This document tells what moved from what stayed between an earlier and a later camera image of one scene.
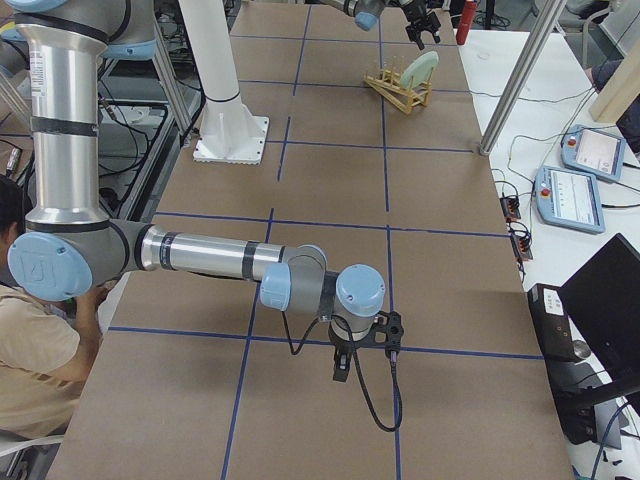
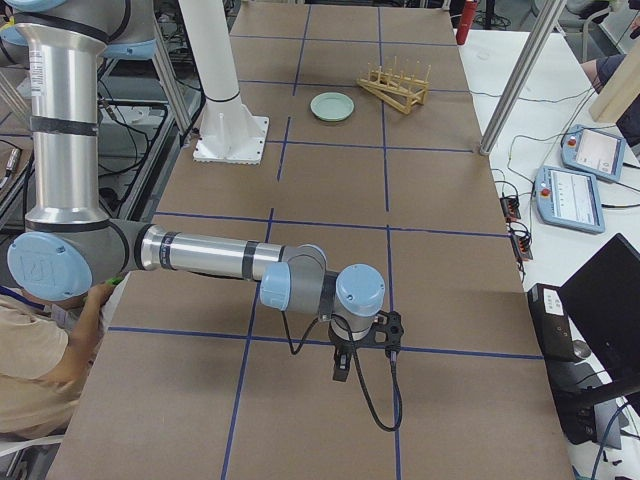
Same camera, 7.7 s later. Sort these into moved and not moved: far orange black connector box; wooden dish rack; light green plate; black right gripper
Moved: light green plate
Not moved: far orange black connector box; wooden dish rack; black right gripper
